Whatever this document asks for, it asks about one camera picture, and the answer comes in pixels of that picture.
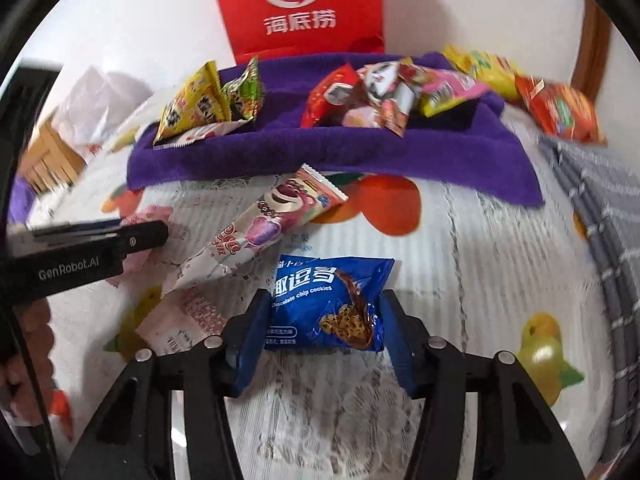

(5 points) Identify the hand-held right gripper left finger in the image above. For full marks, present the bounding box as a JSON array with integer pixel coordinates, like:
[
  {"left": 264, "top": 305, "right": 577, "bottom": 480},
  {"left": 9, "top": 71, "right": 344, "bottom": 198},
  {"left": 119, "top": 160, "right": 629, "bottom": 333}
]
[{"left": 62, "top": 287, "right": 274, "bottom": 480}]

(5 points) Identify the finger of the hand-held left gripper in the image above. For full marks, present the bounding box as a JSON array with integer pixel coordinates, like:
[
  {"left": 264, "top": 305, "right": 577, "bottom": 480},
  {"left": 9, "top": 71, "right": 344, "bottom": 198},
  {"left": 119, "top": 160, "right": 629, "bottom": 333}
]
[
  {"left": 29, "top": 218, "right": 124, "bottom": 239},
  {"left": 119, "top": 220, "right": 169, "bottom": 257}
]

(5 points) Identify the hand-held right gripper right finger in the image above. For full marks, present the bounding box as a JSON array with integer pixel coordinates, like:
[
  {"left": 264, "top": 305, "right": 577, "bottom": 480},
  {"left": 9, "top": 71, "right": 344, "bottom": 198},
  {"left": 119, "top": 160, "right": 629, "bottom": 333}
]
[{"left": 379, "top": 289, "right": 586, "bottom": 480}]

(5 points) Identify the blue cookie packet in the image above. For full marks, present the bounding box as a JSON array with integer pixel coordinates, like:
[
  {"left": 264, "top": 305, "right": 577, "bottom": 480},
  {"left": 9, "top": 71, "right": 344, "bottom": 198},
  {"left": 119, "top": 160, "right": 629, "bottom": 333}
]
[{"left": 263, "top": 255, "right": 396, "bottom": 353}]

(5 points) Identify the green snack packet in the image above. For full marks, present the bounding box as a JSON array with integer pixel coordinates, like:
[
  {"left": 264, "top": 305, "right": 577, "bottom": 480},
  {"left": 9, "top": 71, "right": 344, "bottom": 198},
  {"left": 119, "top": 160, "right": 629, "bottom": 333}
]
[{"left": 220, "top": 56, "right": 266, "bottom": 128}]

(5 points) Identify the person's left hand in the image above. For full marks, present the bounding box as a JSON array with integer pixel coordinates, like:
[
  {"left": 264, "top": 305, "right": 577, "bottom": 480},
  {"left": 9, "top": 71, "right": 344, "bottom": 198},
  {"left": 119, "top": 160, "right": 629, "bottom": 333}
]
[{"left": 0, "top": 297, "right": 57, "bottom": 413}]

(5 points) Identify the white pink-label snack packet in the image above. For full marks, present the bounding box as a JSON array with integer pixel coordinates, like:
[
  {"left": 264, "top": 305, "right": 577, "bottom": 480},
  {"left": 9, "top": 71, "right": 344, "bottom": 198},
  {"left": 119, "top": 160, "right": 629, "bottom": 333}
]
[{"left": 135, "top": 287, "right": 251, "bottom": 358}]

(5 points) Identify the light wooden box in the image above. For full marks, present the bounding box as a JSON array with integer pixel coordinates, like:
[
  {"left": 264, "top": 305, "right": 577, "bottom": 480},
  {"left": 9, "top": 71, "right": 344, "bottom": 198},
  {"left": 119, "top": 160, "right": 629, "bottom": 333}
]
[{"left": 22, "top": 112, "right": 87, "bottom": 193}]

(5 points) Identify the fruit print tablecloth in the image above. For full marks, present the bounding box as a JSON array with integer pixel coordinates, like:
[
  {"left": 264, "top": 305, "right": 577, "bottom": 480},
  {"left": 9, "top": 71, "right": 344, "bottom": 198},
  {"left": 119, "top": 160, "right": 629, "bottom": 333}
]
[{"left": 25, "top": 95, "right": 616, "bottom": 480}]

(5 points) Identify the long pink bear snack packet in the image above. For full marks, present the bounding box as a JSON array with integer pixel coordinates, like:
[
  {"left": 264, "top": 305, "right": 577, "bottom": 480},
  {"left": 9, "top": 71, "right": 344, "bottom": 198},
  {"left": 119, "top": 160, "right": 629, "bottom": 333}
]
[{"left": 162, "top": 164, "right": 350, "bottom": 293}]

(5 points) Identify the white red-edged snack packet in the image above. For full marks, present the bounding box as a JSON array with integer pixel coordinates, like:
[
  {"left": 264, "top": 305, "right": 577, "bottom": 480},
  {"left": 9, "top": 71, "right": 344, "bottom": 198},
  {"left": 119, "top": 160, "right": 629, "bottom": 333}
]
[{"left": 160, "top": 119, "right": 251, "bottom": 150}]

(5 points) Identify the white crumpled plastic bag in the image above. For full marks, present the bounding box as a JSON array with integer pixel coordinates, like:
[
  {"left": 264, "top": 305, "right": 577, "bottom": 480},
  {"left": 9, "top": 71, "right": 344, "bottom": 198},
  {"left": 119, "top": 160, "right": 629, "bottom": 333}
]
[{"left": 55, "top": 65, "right": 153, "bottom": 143}]

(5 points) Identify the yellow dark-print snack packet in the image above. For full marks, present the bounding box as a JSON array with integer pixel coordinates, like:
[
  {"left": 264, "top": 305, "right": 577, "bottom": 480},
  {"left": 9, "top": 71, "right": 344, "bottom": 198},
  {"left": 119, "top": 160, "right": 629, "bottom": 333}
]
[{"left": 153, "top": 61, "right": 233, "bottom": 147}]

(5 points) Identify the purple towel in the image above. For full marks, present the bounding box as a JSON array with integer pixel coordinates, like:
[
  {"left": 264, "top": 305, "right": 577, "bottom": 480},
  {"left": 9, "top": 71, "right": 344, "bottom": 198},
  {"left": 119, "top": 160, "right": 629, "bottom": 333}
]
[{"left": 126, "top": 51, "right": 545, "bottom": 207}]

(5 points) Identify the red snack packet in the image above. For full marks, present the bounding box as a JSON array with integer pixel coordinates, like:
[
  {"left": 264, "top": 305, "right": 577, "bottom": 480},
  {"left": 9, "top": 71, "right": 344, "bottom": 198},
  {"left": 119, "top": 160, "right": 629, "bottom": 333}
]
[{"left": 301, "top": 64, "right": 361, "bottom": 128}]

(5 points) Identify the pale pink round-print packet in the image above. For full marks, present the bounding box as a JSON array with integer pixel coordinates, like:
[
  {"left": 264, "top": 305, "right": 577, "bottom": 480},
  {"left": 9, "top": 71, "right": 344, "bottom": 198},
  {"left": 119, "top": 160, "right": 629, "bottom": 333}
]
[{"left": 327, "top": 105, "right": 386, "bottom": 130}]

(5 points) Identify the red paper bag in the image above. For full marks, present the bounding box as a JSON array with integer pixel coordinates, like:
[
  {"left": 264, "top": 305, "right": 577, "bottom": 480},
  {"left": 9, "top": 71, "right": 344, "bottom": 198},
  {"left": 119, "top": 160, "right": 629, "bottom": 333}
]
[{"left": 206, "top": 0, "right": 386, "bottom": 64}]

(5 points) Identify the grey checked cloth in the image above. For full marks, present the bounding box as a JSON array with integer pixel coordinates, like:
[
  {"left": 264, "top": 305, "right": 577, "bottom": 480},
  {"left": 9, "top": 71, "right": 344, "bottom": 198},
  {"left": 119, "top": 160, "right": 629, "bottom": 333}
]
[{"left": 537, "top": 135, "right": 640, "bottom": 466}]

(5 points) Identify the brown white snack packet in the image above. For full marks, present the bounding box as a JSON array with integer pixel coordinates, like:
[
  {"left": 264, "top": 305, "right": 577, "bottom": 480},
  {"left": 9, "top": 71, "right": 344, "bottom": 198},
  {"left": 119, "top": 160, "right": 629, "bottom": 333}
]
[{"left": 357, "top": 60, "right": 426, "bottom": 137}]

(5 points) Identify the orange chips bag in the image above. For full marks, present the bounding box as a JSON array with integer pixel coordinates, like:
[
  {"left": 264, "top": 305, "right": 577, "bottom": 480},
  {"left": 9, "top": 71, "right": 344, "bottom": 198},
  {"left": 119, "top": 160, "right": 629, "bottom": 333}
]
[{"left": 515, "top": 75, "right": 606, "bottom": 145}]

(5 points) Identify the yellow chips bag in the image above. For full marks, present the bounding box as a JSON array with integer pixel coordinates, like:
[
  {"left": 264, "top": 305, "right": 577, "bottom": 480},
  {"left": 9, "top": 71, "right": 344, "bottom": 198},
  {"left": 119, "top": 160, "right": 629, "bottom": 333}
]
[{"left": 442, "top": 45, "right": 526, "bottom": 101}]

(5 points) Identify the brown wooden frame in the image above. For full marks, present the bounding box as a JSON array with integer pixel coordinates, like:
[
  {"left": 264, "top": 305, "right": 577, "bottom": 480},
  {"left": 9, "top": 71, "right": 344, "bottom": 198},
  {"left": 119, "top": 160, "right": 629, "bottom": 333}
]
[{"left": 582, "top": 0, "right": 613, "bottom": 103}]

